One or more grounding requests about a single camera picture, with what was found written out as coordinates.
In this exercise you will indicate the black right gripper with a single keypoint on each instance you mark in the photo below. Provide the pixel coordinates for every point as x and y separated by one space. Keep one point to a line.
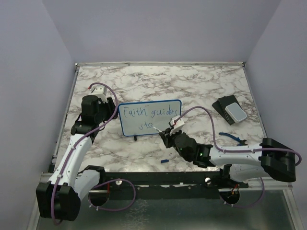
167 136

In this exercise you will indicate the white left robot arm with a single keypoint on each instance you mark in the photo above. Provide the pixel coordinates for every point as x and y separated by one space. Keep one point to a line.
60 197

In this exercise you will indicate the black eraser with grey pad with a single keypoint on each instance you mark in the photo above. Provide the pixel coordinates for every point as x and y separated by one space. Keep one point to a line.
230 110

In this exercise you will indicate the aluminium table edge frame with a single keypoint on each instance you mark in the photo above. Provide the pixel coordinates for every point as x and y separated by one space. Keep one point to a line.
112 205

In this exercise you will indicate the blue framed small whiteboard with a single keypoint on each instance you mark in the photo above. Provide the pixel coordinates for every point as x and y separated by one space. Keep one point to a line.
139 118

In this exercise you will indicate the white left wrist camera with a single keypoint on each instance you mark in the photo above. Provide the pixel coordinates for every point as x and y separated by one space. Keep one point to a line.
99 91

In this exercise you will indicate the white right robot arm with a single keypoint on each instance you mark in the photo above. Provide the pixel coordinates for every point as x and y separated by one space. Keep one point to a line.
240 163

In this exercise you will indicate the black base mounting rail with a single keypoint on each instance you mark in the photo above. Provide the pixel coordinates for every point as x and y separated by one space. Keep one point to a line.
172 185

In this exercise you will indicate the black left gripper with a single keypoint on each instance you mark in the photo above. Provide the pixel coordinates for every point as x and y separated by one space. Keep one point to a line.
111 106

